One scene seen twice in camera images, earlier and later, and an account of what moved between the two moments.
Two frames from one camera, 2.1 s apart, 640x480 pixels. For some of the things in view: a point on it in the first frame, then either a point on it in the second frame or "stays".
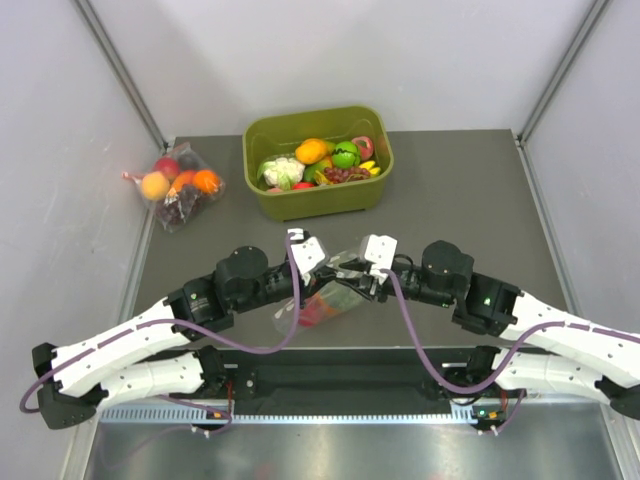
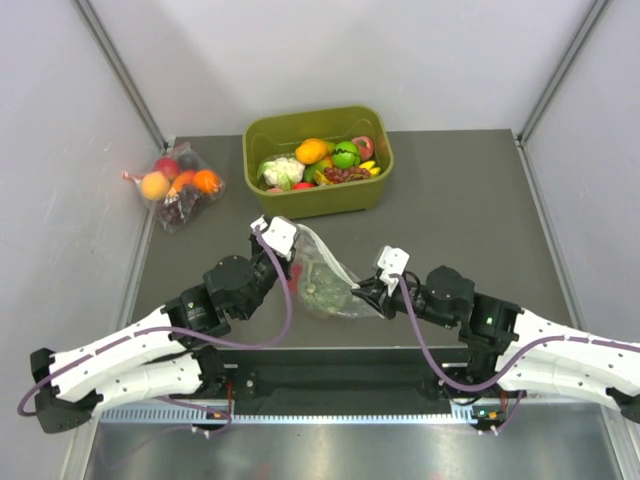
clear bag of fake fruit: (178, 183) stays
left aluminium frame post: (98, 31) stays
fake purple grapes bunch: (340, 175) stays
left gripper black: (317, 280) to (256, 243)
